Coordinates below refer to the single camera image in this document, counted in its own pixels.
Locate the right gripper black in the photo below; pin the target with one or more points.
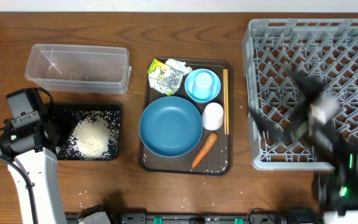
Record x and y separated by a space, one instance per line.
302 126

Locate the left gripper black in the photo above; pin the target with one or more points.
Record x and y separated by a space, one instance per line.
68 121

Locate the pile of white rice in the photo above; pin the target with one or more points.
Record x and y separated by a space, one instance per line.
95 138

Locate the white pink cup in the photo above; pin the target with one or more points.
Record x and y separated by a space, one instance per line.
213 116

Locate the light blue cup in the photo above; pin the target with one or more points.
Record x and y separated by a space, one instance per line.
203 86

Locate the small light blue bowl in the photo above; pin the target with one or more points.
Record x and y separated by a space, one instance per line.
190 80

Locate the large blue plate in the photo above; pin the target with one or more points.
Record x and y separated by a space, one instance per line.
170 126

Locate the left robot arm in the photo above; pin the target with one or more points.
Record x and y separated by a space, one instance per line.
30 143

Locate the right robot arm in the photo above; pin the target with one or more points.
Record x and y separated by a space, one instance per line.
337 193

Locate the grey dishwasher rack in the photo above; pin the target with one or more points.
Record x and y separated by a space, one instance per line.
324 49

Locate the black plastic tray bin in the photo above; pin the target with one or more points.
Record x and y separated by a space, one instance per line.
81 107

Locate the clear plastic bin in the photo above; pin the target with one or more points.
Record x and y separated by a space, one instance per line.
79 68

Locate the wooden chopstick right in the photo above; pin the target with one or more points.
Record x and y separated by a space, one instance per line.
227 100

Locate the wooden chopstick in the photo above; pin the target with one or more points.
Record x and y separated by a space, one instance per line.
227 100

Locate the wooden chopstick left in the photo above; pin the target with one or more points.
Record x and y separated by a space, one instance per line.
225 101

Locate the dark brown serving tray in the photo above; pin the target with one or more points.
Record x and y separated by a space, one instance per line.
218 160

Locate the orange carrot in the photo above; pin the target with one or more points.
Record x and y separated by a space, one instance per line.
208 144

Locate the crumpled foil snack wrapper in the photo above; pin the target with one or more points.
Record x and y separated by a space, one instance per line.
164 78

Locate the crumpled white tissue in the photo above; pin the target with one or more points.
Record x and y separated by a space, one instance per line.
179 66

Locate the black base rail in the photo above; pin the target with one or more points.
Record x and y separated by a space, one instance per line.
141 218

